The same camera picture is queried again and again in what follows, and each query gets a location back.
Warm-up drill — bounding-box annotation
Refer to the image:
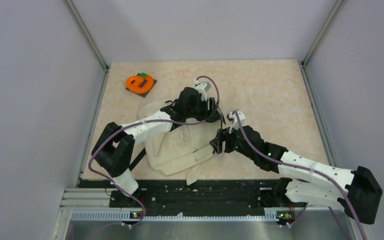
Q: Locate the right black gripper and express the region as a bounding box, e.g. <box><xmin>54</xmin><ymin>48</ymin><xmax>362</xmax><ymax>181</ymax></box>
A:
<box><xmin>210</xmin><ymin>121</ymin><xmax>256</xmax><ymax>161</ymax></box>

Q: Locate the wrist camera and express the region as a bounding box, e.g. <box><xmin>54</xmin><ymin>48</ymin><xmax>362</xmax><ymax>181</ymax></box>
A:
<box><xmin>194</xmin><ymin>78</ymin><xmax>211</xmax><ymax>102</ymax></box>
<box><xmin>227</xmin><ymin>110</ymin><xmax>246</xmax><ymax>134</ymax></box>

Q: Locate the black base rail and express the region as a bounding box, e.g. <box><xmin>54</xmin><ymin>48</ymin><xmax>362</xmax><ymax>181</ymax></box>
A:
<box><xmin>109</xmin><ymin>179</ymin><xmax>305</xmax><ymax>217</ymax></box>

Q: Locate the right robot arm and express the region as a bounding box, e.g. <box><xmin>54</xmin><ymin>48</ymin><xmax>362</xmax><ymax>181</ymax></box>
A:
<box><xmin>209</xmin><ymin>125</ymin><xmax>383</xmax><ymax>225</ymax></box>

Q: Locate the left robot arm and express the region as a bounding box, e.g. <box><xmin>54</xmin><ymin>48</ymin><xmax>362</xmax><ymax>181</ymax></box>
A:
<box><xmin>90</xmin><ymin>86</ymin><xmax>221</xmax><ymax>207</ymax></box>

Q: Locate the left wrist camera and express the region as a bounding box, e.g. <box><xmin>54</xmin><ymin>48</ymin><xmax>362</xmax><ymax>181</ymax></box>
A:
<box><xmin>194</xmin><ymin>78</ymin><xmax>211</xmax><ymax>102</ymax></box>

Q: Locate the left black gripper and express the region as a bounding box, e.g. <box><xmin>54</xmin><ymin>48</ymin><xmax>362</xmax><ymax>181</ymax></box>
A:
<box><xmin>185</xmin><ymin>96</ymin><xmax>222</xmax><ymax>123</ymax></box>

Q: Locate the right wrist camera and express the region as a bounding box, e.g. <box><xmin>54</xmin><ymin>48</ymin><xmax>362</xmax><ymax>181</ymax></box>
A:
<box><xmin>227</xmin><ymin>110</ymin><xmax>246</xmax><ymax>134</ymax></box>

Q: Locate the cream canvas backpack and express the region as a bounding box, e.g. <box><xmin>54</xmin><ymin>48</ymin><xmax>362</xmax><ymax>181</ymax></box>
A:
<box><xmin>133</xmin><ymin>119</ymin><xmax>224</xmax><ymax>186</ymax></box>

